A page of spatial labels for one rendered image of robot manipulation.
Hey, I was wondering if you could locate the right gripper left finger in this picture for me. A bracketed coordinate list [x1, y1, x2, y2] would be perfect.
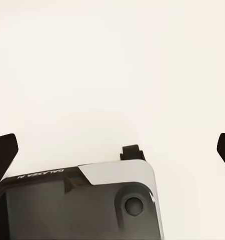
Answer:
[0, 133, 19, 181]

